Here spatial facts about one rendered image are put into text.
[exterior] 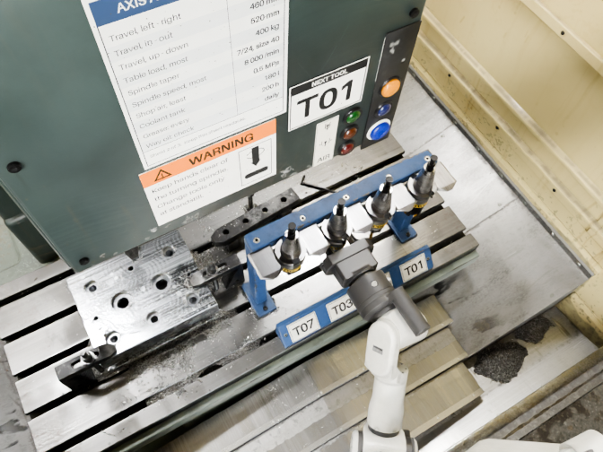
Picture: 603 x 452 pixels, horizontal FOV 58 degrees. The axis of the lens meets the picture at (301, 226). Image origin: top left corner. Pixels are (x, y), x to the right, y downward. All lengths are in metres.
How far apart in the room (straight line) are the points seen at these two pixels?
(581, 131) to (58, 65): 1.27
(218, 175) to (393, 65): 0.23
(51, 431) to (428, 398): 0.94
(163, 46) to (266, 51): 0.10
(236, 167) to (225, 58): 0.16
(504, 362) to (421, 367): 0.27
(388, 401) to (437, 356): 0.49
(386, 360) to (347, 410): 0.44
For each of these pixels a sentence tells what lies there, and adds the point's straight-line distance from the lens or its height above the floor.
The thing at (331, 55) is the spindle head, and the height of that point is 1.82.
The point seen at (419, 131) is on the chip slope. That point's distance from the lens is 1.86.
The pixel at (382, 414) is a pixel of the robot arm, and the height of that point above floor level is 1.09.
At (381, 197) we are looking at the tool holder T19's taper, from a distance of 1.12.
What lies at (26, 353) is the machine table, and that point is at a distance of 1.49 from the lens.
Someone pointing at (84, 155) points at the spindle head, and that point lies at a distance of 0.52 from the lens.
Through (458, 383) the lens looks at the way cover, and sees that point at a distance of 1.63.
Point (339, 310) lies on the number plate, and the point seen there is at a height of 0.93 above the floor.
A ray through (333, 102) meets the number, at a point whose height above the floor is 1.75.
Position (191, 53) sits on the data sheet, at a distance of 0.48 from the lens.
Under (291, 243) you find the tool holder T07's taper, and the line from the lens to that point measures 1.04.
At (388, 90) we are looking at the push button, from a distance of 0.66.
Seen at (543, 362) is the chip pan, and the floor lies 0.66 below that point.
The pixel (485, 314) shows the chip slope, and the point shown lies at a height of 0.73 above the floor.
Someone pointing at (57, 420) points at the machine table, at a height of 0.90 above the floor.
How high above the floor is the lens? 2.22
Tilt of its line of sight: 61 degrees down
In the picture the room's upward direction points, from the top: 5 degrees clockwise
